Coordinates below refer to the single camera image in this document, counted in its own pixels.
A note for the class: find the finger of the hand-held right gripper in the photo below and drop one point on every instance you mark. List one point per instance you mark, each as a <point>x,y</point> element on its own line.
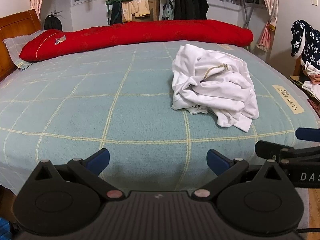
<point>308,133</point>
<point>267,148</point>

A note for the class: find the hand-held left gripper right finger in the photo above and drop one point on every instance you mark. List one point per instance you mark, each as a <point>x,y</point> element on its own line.
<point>217,161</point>

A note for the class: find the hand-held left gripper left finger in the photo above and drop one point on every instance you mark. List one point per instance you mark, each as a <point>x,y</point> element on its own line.
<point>98,160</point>

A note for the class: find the white printed t-shirt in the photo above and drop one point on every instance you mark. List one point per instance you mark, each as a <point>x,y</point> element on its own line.
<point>225,92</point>

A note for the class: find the pile of pink white clothes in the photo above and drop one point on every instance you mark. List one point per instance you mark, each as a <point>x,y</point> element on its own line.
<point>311,75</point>

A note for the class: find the metal clothes drying rack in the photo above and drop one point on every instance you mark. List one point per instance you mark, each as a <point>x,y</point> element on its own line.
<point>246,12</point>

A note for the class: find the wooden chair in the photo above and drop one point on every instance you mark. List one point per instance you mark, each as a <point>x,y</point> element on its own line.
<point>297,66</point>

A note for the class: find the navy star-print garment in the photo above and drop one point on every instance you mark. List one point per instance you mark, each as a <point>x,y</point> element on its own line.
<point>310,42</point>

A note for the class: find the red quilt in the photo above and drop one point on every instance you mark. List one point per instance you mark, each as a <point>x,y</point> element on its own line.
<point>137,33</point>

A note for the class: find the grey checked pillow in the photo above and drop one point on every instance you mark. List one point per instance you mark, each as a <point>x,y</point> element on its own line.
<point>15,45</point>

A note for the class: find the black backpack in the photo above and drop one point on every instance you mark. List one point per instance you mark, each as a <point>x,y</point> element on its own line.
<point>52,22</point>

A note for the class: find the teal hanging garment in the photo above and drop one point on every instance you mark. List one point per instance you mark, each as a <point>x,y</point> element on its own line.
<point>167,12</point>

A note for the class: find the yellow hanging garment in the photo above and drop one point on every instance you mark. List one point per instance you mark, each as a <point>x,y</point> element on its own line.
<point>140,8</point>

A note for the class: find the wooden headboard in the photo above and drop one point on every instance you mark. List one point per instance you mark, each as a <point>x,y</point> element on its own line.
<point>17,23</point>

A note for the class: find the cardboard box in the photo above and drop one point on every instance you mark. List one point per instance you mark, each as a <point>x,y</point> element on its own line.
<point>153,10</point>

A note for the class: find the black hanging jacket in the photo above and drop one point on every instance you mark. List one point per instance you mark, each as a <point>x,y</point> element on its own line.
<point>187,2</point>

